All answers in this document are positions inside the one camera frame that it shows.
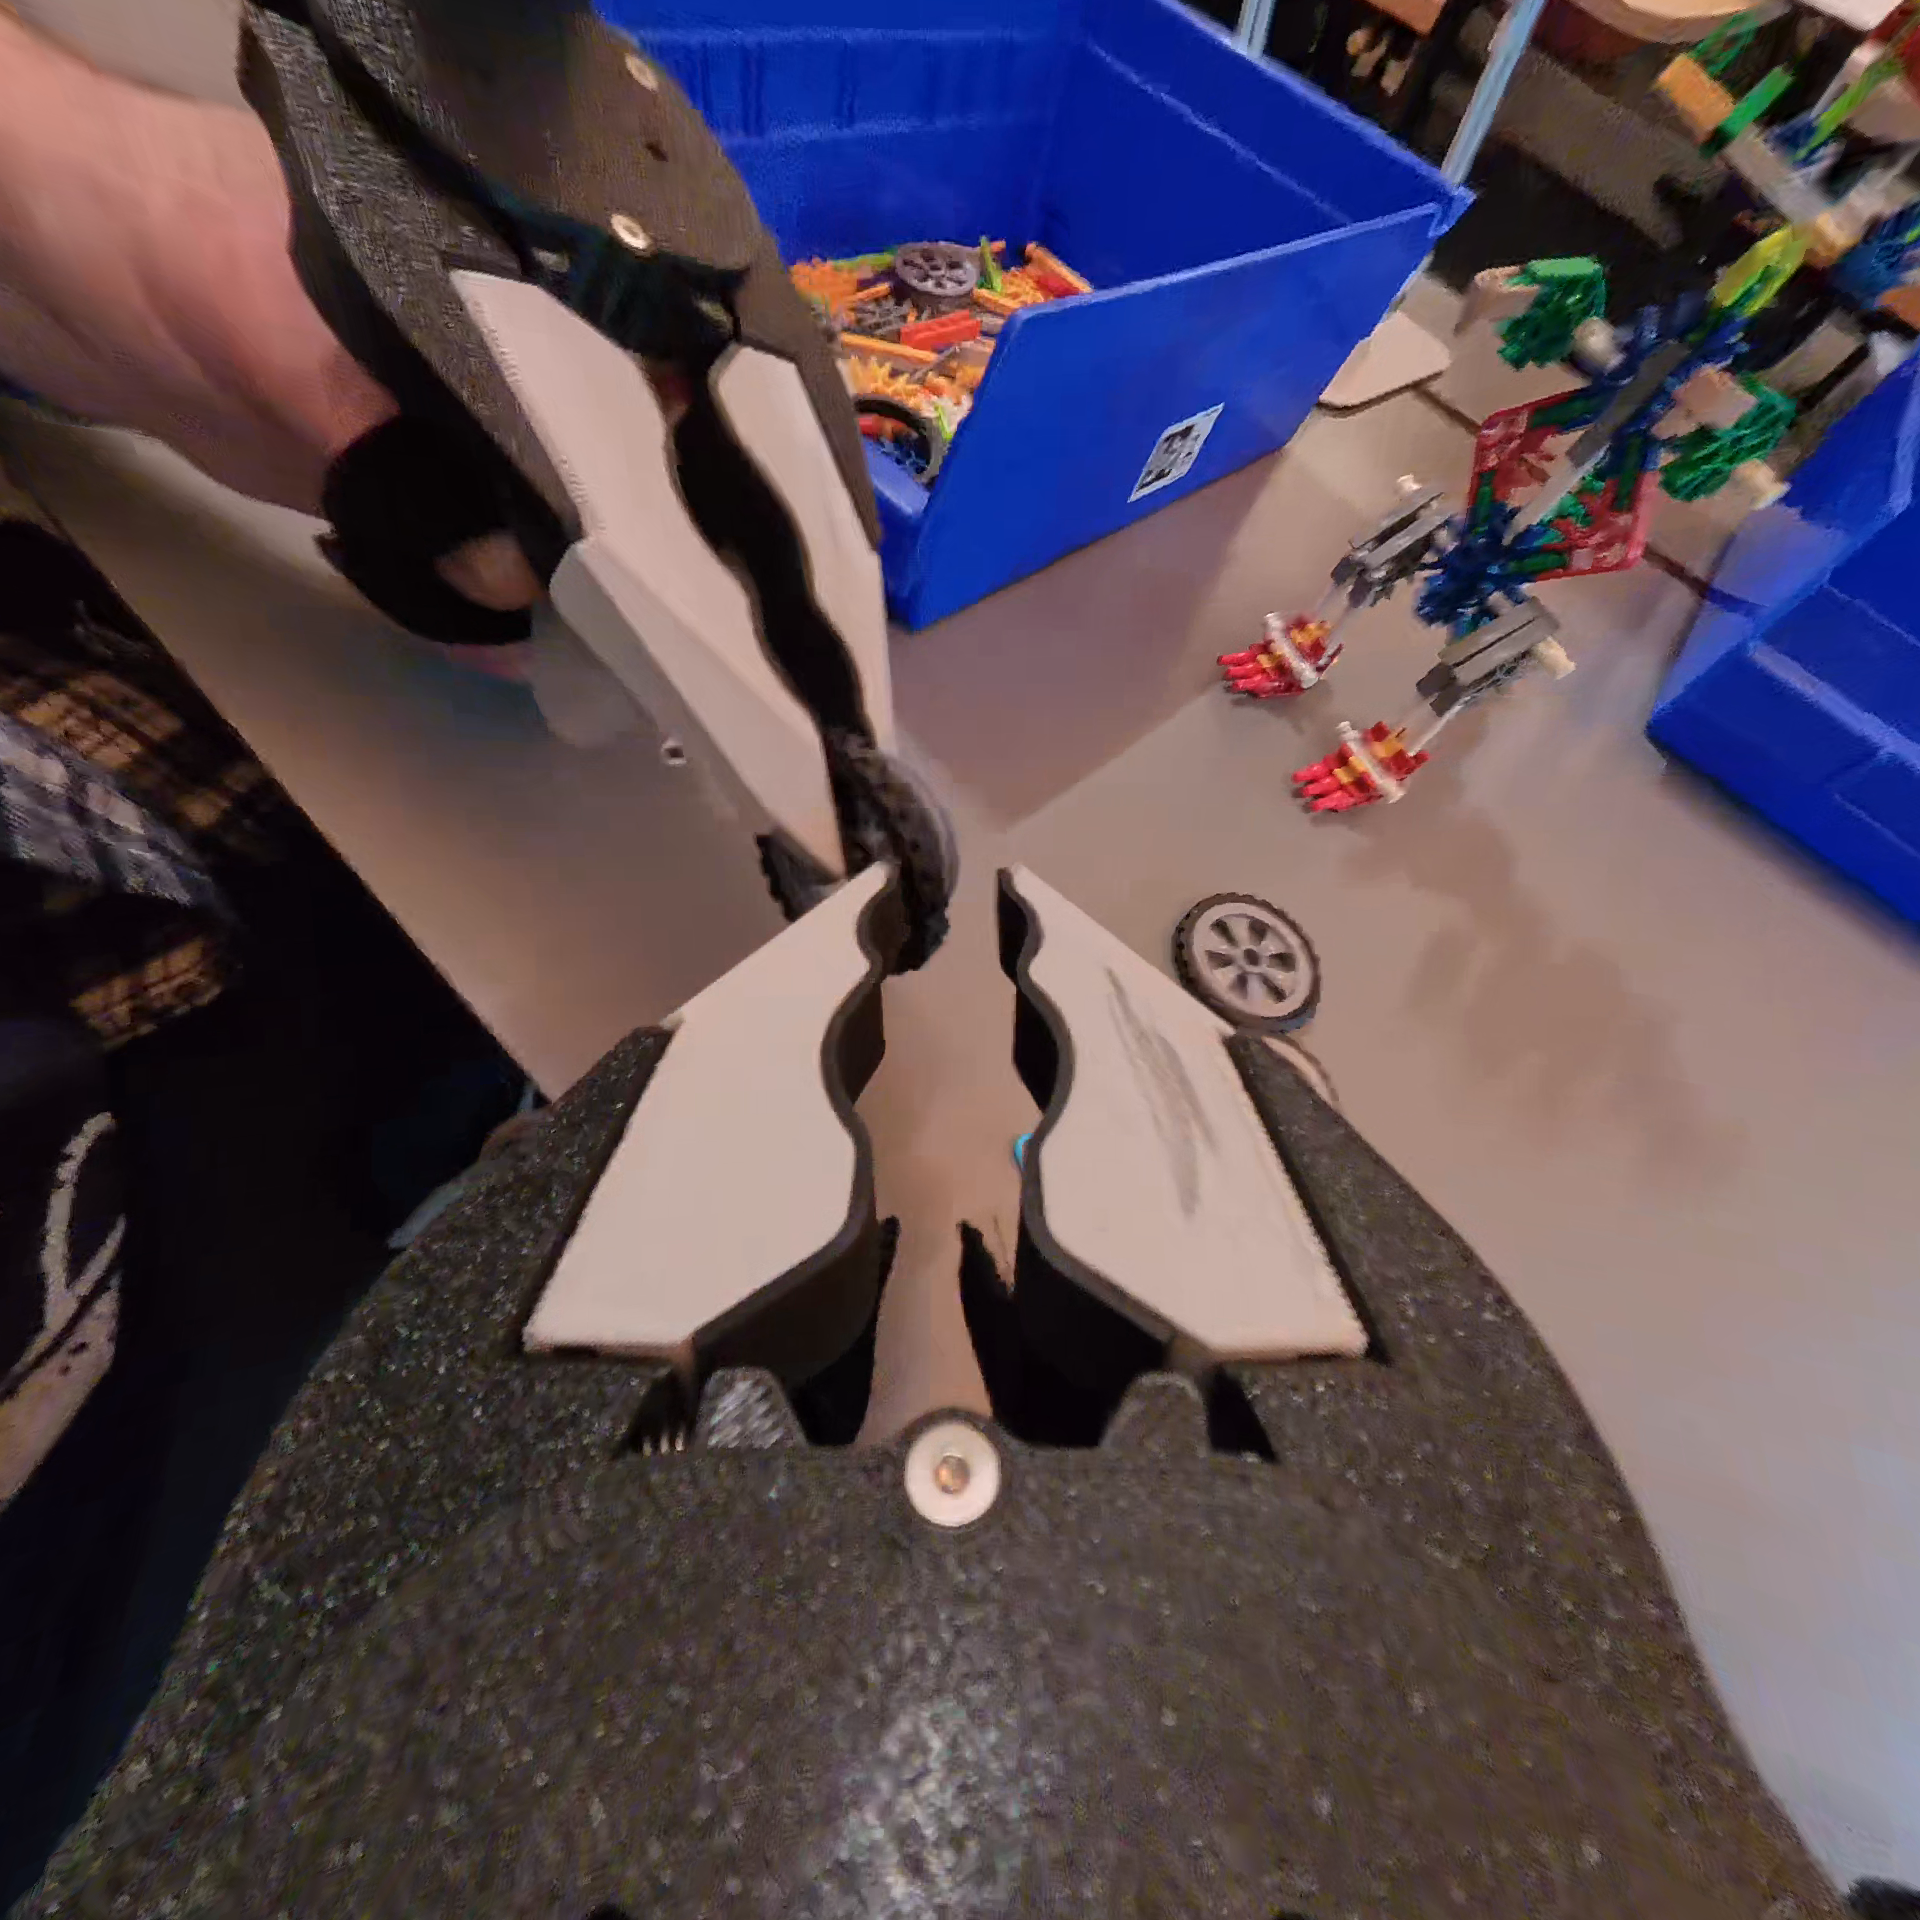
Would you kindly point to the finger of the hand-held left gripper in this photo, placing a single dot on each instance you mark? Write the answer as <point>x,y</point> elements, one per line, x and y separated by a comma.
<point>819,510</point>
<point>630,525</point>

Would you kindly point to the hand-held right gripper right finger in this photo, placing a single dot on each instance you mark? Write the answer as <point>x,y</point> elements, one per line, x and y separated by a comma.
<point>1184,1201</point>

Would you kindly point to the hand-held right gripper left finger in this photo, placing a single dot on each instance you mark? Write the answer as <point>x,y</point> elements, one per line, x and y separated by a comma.
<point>704,1171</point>

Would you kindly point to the grey toy wheel black tyre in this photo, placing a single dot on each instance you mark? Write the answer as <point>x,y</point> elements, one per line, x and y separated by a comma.
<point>1301,1057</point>
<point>1268,983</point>
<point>901,810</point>

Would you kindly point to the person's left hand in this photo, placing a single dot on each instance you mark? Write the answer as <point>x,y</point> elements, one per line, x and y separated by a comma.
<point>150,270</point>

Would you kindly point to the pile of colourful construction pieces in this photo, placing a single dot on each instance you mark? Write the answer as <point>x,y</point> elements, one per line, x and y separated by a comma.
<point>916,345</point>

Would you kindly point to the blue plastic bin white tag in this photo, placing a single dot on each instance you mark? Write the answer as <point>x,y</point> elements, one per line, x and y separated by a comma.
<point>1080,406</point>

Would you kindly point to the person's plaid shirt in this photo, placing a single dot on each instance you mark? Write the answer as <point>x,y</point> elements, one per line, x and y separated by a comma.
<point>105,721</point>

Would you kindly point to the colourful construction toy figure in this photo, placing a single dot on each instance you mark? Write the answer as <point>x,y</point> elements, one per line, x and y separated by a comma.
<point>1478,579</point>

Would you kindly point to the plain blue plastic bin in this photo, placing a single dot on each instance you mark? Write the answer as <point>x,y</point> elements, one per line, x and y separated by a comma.
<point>1799,705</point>

